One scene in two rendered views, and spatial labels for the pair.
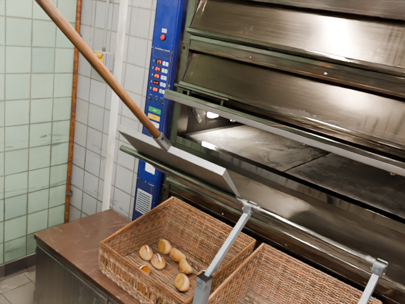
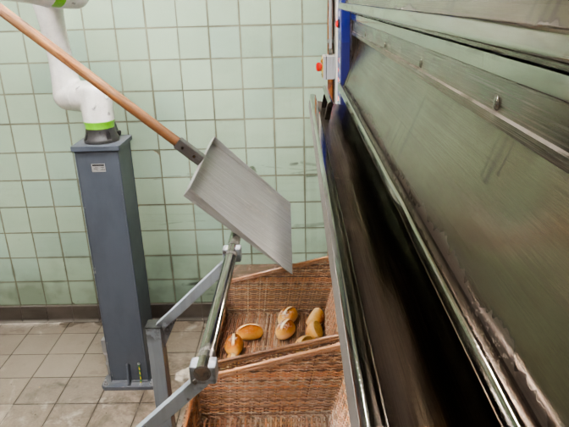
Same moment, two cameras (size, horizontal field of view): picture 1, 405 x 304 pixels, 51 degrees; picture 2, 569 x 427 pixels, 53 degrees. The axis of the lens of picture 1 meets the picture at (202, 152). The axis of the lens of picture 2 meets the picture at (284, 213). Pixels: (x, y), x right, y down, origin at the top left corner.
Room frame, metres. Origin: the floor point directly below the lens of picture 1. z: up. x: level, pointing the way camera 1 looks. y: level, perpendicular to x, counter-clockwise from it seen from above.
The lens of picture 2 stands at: (0.81, -1.36, 1.75)
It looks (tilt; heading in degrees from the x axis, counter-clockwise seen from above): 21 degrees down; 56
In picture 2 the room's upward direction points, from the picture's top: 2 degrees counter-clockwise
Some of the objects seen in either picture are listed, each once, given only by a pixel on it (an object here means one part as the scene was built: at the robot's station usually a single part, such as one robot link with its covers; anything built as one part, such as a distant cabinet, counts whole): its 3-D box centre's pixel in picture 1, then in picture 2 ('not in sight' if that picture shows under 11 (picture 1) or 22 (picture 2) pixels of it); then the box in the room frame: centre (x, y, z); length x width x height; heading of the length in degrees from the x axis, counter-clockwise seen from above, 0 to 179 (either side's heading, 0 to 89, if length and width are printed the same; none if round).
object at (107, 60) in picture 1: (102, 60); (329, 66); (2.46, 0.66, 1.46); 0.10 x 0.07 x 0.10; 54
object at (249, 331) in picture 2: (141, 271); (249, 329); (1.70, 0.20, 0.62); 0.10 x 0.07 x 0.06; 152
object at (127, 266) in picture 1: (176, 254); (278, 321); (1.73, 0.05, 0.72); 0.56 x 0.49 x 0.28; 52
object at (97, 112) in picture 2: not in sight; (94, 104); (1.52, 1.07, 1.36); 0.16 x 0.13 x 0.19; 115
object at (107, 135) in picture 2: not in sight; (105, 130); (1.56, 1.10, 1.23); 0.26 x 0.15 x 0.06; 54
